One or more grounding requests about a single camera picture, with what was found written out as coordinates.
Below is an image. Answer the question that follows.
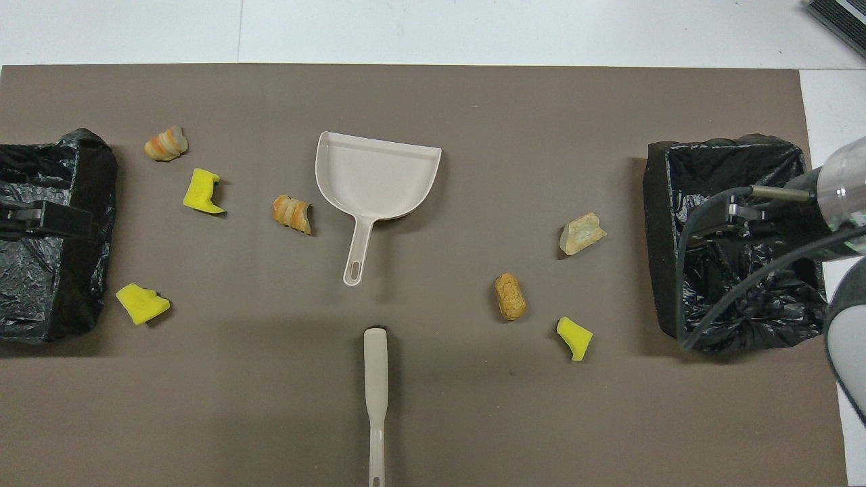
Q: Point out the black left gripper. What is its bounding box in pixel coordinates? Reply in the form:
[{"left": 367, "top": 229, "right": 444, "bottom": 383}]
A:
[{"left": 0, "top": 200, "right": 93, "bottom": 242}]

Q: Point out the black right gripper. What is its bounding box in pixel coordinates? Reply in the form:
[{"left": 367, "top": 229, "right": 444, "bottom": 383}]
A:
[{"left": 725, "top": 169, "right": 831, "bottom": 236}]

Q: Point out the yellow green sponge piece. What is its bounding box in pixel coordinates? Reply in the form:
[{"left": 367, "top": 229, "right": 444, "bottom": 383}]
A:
[
  {"left": 182, "top": 168, "right": 227, "bottom": 216},
  {"left": 556, "top": 317, "right": 594, "bottom": 363},
  {"left": 116, "top": 283, "right": 171, "bottom": 326}
]

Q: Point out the orange striped bread piece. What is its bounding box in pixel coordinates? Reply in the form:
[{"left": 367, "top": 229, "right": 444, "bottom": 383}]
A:
[
  {"left": 273, "top": 195, "right": 313, "bottom": 236},
  {"left": 144, "top": 126, "right": 189, "bottom": 162}
]

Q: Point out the pale bread crust chunk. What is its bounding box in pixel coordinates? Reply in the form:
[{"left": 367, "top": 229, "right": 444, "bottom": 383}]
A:
[{"left": 559, "top": 212, "right": 608, "bottom": 256}]

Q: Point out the brown oval bread roll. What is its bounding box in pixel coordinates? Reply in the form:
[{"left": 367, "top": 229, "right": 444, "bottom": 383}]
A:
[{"left": 494, "top": 273, "right": 527, "bottom": 321}]

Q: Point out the beige plastic dustpan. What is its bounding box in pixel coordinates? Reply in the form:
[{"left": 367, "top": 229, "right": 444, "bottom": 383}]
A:
[{"left": 315, "top": 131, "right": 442, "bottom": 287}]

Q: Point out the beige brush with black bristles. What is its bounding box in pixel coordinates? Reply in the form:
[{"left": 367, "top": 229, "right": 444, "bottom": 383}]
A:
[{"left": 363, "top": 327, "right": 390, "bottom": 487}]

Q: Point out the black bag lined bin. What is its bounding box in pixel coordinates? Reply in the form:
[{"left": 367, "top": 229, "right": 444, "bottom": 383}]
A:
[
  {"left": 643, "top": 133, "right": 833, "bottom": 356},
  {"left": 0, "top": 129, "right": 119, "bottom": 341}
]

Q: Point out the black ribbed device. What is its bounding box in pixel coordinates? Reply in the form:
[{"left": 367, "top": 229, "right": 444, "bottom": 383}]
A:
[{"left": 805, "top": 0, "right": 866, "bottom": 58}]

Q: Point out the brown table mat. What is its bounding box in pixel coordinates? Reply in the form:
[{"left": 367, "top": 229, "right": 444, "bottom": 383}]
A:
[{"left": 0, "top": 63, "right": 850, "bottom": 487}]

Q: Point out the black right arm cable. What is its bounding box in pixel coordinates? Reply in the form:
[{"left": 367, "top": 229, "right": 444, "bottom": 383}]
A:
[{"left": 675, "top": 185, "right": 866, "bottom": 352}]

